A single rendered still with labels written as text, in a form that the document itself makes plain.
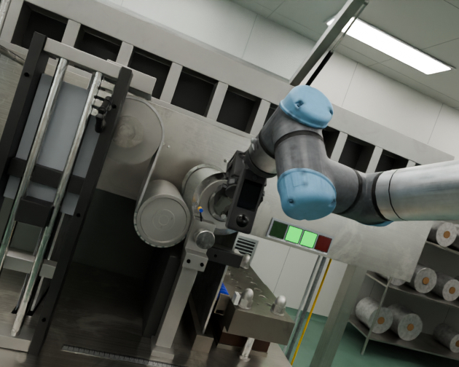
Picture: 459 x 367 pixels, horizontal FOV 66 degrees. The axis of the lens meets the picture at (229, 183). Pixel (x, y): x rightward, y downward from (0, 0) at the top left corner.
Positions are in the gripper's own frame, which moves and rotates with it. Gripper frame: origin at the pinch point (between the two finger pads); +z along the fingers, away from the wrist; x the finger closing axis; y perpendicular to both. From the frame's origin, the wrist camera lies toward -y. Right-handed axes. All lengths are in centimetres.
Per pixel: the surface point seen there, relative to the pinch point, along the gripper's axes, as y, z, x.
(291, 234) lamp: 19, 31, -36
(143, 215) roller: -1.9, 7.2, 15.9
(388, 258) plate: 22, 30, -77
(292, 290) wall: 98, 269, -180
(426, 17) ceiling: 219, 16, -136
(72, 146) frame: -1.6, -9.4, 32.1
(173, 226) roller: -2.3, 7.5, 8.8
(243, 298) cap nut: -12.2, 13.2, -12.4
